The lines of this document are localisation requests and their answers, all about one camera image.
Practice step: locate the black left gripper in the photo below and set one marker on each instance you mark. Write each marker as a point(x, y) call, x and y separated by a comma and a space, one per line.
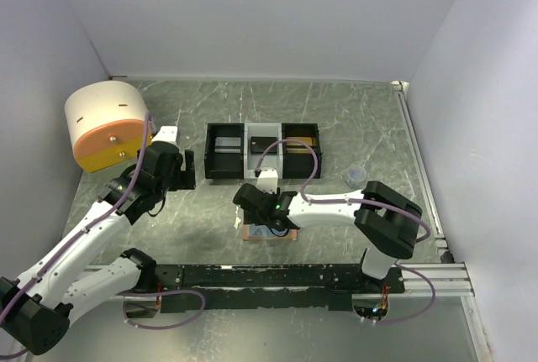
point(183, 179)

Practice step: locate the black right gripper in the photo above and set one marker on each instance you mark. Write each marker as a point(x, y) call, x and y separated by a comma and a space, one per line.
point(251, 219)

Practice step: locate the white card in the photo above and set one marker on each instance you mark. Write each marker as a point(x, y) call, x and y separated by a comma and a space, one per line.
point(227, 145)

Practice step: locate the black credit card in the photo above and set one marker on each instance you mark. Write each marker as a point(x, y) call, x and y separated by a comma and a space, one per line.
point(258, 144)

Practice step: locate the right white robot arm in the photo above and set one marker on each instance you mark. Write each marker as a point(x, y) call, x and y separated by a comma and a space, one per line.
point(391, 222)

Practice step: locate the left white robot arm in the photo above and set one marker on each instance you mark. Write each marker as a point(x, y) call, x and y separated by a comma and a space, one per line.
point(39, 306)

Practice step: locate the gold card in tray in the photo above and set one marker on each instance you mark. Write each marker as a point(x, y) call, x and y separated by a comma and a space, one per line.
point(296, 145)

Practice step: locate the black white three-compartment tray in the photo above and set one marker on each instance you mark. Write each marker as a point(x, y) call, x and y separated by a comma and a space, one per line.
point(242, 166)

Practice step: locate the white orange drawer cabinet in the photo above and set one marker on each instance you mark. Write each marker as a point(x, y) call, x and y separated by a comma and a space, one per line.
point(105, 121)

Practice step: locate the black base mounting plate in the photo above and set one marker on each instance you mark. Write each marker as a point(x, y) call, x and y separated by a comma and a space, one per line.
point(218, 299)

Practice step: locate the small clear plastic cup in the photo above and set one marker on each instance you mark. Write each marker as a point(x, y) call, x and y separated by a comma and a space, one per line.
point(356, 177)

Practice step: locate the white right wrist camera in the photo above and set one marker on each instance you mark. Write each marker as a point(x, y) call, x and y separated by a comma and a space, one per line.
point(267, 181)

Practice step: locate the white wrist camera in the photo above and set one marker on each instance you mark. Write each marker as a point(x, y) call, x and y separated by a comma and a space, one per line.
point(167, 134)
point(267, 181)

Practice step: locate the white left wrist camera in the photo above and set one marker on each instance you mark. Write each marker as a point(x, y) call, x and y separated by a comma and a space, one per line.
point(167, 134)

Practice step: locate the white aluminium corner rail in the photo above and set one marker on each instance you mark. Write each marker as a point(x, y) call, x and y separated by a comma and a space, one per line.
point(446, 257)

